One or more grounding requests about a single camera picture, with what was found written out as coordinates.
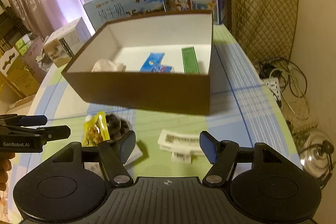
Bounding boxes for dark plum snack packet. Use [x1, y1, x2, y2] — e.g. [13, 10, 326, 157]
[105, 114, 130, 141]

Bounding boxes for yellow snack packet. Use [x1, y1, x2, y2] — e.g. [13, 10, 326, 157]
[82, 111, 110, 147]

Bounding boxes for white plastic clip holder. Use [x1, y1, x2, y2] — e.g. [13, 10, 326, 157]
[157, 130, 204, 164]

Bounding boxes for white barcode medicine box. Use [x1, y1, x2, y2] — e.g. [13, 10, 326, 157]
[84, 144, 143, 180]

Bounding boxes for person's left hand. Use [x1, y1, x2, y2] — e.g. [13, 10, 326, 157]
[0, 152, 15, 192]

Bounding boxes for cardboard boxes pile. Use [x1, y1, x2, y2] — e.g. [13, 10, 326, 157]
[1, 33, 47, 97]

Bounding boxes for crumpled white tissue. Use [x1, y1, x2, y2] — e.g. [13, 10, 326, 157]
[91, 59, 126, 72]

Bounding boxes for white beige product box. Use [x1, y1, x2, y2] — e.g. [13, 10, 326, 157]
[43, 17, 91, 68]

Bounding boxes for white power strip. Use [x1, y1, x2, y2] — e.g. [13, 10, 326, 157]
[262, 77, 282, 108]

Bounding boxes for black folding step ladder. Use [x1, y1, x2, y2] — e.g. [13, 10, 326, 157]
[0, 1, 30, 55]

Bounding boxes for green flat box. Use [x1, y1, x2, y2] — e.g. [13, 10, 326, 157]
[182, 47, 199, 75]

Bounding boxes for glass pot lid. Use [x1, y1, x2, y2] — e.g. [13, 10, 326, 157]
[298, 127, 335, 189]

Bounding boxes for blue white sachet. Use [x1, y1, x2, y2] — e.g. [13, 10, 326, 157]
[140, 53, 174, 73]

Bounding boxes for brown cardboard box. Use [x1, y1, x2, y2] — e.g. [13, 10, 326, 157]
[62, 10, 213, 115]

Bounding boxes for light blue milk carton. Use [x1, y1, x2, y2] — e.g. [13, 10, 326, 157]
[83, 0, 165, 31]

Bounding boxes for tangled cables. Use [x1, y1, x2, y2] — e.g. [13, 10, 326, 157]
[258, 57, 312, 121]

